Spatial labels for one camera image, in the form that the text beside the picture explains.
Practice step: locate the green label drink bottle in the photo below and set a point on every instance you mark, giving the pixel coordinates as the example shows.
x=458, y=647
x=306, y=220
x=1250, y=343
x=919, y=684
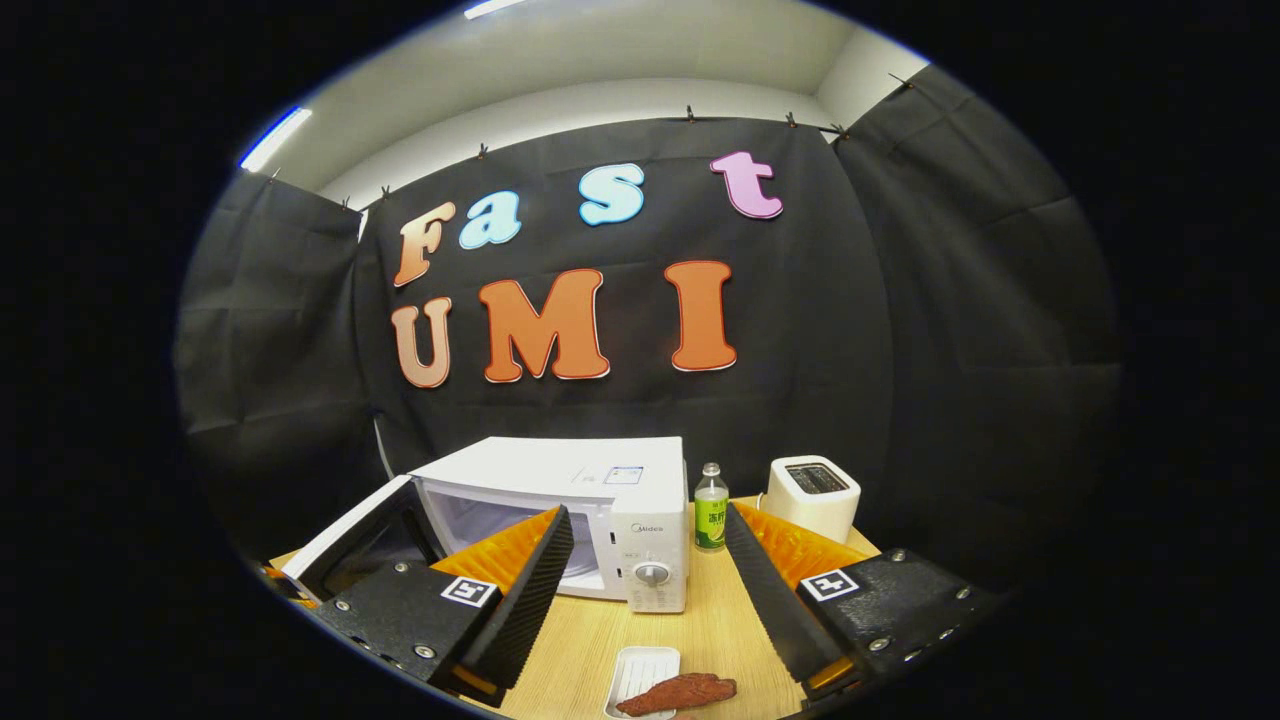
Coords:
x=711, y=515

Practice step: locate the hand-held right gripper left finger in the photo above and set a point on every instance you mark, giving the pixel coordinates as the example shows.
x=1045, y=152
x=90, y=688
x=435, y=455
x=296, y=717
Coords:
x=530, y=610

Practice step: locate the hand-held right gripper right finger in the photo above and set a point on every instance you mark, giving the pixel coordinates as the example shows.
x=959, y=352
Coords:
x=765, y=600

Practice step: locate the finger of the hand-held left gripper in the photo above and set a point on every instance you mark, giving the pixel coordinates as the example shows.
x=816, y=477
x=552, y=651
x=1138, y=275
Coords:
x=290, y=586

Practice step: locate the white toaster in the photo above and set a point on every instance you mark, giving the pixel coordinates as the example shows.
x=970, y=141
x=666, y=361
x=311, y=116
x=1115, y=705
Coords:
x=812, y=500

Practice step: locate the white microwave oven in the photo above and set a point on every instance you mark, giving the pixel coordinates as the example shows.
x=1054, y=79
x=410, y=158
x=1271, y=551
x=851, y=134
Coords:
x=560, y=465

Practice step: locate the ceiling light strip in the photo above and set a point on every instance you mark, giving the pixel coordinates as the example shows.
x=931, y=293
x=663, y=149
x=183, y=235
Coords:
x=492, y=8
x=274, y=138

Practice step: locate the reddish brown meat slice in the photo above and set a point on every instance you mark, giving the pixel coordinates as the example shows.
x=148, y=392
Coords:
x=680, y=692

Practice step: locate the white plastic tray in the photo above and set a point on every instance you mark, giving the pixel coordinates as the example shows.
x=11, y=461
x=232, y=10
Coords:
x=640, y=665

